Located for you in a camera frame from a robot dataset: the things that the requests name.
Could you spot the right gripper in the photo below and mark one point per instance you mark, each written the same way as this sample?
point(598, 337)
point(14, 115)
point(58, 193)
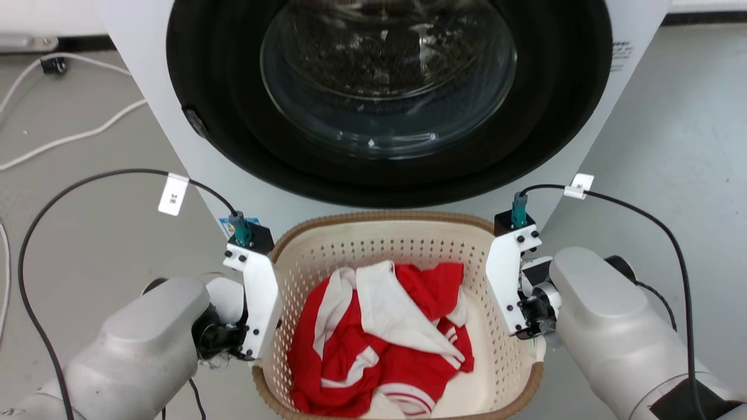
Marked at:
point(541, 298)

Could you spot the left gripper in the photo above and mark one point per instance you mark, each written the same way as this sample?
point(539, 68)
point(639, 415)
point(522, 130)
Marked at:
point(224, 335)

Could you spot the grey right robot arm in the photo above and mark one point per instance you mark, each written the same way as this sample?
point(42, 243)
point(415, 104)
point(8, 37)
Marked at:
point(613, 338)

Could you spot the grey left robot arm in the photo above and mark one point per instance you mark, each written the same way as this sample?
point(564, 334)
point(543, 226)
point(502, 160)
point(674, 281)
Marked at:
point(134, 356)

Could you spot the beige perforated laundry basket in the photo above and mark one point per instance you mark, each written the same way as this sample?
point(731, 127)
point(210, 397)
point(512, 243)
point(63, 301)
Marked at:
point(502, 373)

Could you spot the blue washer sticker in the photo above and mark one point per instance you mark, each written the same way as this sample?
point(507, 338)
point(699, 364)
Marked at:
point(224, 224)

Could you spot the red and white garment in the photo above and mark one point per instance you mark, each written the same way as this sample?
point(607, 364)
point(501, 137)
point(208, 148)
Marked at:
point(402, 367)

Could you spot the white front-load washing machine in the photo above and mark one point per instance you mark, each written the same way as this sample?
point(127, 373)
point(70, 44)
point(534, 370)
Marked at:
point(589, 146)

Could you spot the black round washer door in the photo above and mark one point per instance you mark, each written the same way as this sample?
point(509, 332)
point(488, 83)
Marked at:
point(233, 105)

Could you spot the black floor plug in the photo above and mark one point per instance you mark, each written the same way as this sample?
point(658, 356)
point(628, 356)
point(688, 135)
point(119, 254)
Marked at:
point(53, 65)

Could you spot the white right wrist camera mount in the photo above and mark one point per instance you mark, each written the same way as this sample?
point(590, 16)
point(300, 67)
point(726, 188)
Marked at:
point(506, 274)

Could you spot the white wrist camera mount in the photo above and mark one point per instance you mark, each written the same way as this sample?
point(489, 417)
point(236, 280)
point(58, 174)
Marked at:
point(259, 291)
point(506, 274)

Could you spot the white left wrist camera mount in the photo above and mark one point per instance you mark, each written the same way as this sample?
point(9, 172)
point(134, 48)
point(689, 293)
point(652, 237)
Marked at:
point(259, 291)

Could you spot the grey wall trunking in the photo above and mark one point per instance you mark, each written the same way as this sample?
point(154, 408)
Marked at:
point(26, 42)

